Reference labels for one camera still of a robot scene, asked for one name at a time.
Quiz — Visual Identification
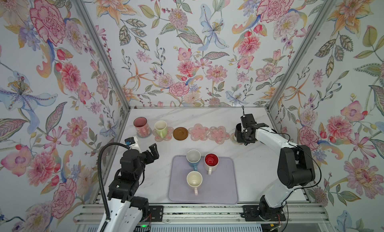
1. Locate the white embroidered round coaster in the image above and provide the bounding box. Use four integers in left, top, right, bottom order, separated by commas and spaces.
231, 133, 241, 145

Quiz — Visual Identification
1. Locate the grey round knitted coaster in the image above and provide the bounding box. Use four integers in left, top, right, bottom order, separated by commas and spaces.
137, 131, 153, 139

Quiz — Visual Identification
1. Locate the pink flower coaster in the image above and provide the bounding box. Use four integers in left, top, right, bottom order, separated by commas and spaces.
153, 127, 174, 142
188, 123, 209, 141
208, 126, 231, 145

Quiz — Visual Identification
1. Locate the green mug white inside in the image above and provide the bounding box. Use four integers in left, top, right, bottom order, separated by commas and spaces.
155, 120, 168, 139

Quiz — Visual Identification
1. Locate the brown wooden round coaster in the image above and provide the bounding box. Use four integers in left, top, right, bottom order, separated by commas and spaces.
173, 127, 189, 141

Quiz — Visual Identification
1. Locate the red inside white mug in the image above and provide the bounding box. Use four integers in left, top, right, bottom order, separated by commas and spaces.
204, 153, 220, 175

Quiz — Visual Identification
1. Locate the blue mug white inside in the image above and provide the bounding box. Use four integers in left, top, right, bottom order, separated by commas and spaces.
186, 150, 201, 171

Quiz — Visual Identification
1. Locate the cream mug pink handle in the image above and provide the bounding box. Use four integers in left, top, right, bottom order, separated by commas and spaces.
187, 171, 203, 196

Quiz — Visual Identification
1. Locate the black mug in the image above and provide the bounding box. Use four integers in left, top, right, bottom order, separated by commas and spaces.
234, 123, 245, 144

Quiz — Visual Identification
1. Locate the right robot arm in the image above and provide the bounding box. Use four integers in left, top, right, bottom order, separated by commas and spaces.
235, 114, 316, 221

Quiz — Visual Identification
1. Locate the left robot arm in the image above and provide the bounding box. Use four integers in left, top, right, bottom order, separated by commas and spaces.
97, 137, 159, 232

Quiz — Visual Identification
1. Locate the lilac drying mat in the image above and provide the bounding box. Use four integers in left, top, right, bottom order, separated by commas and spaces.
168, 155, 238, 205

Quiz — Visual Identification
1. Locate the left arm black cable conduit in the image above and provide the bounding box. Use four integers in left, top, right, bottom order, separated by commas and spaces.
96, 142, 130, 232

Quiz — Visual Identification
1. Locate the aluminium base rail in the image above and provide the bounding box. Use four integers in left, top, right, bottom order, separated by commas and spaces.
72, 202, 336, 232

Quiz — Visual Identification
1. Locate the left corner aluminium post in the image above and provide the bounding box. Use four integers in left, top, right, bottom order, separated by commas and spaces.
71, 0, 131, 112

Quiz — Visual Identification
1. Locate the corner aluminium post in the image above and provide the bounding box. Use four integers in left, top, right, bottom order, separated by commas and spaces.
266, 0, 337, 112
71, 0, 131, 112

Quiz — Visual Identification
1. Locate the right corner aluminium post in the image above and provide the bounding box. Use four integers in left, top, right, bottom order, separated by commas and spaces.
266, 0, 337, 112

